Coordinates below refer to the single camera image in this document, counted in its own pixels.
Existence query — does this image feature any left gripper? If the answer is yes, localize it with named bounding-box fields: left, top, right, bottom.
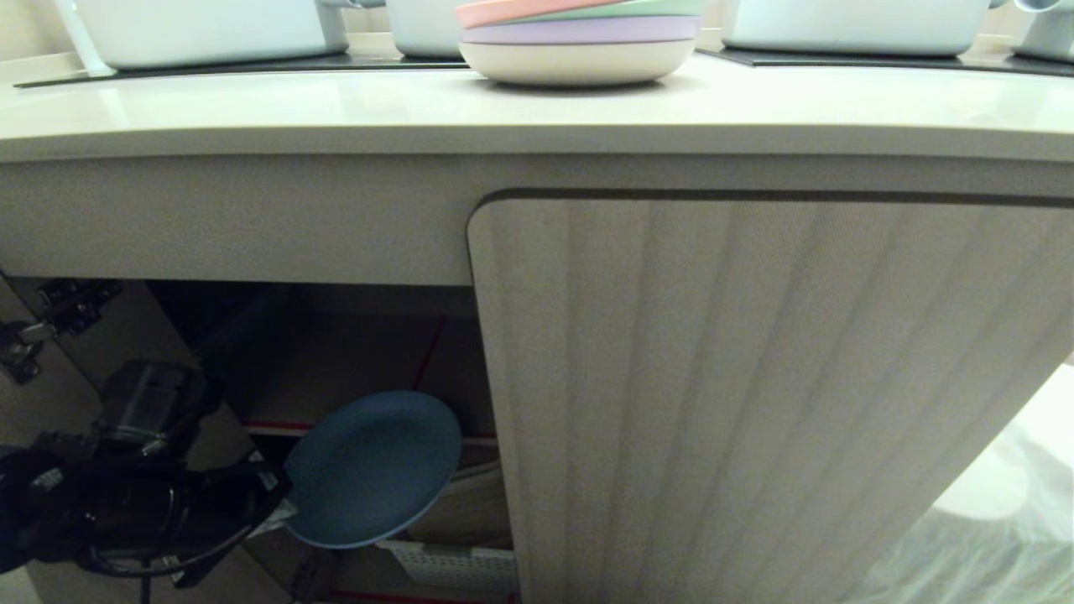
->
left=84, top=457, right=300, bottom=565

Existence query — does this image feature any blue plate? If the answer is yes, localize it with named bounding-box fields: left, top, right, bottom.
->
left=283, top=390, right=463, bottom=550

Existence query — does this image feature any white dish rack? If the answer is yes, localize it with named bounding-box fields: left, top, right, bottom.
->
left=376, top=539, right=518, bottom=598

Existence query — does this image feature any plain beige cabinet door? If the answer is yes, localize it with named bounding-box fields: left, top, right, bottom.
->
left=0, top=273, right=293, bottom=604

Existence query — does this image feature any fluted beige cabinet door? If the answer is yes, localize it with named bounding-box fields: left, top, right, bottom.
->
left=467, top=190, right=1074, bottom=604

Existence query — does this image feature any black cooktop mat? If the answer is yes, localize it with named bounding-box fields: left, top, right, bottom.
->
left=13, top=52, right=471, bottom=90
left=696, top=46, right=1074, bottom=79

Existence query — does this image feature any large white pot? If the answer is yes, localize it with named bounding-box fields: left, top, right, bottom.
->
left=52, top=0, right=350, bottom=78

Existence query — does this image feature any small white pot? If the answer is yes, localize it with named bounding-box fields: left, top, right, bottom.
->
left=385, top=0, right=471, bottom=59

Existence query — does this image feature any cream bowl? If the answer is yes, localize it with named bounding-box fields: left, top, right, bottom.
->
left=458, top=38, right=698, bottom=88

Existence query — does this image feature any pink plate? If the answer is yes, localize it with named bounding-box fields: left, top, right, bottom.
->
left=456, top=0, right=623, bottom=30

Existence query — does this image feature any purple plate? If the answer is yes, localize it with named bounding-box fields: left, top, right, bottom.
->
left=461, top=15, right=702, bottom=46

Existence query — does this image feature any green plate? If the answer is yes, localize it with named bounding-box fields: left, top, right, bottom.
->
left=519, top=0, right=706, bottom=25

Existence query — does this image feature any clear plastic sheet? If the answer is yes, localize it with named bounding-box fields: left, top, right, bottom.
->
left=839, top=361, right=1074, bottom=604

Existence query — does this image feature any wide white pot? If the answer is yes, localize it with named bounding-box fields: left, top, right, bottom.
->
left=722, top=0, right=1005, bottom=58

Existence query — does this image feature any black cable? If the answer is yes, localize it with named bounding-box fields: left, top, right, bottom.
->
left=77, top=520, right=257, bottom=581

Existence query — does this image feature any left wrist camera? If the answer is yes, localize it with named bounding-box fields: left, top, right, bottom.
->
left=92, top=361, right=224, bottom=459

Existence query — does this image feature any white pot with handle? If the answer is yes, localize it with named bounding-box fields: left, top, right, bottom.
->
left=1010, top=0, right=1074, bottom=65

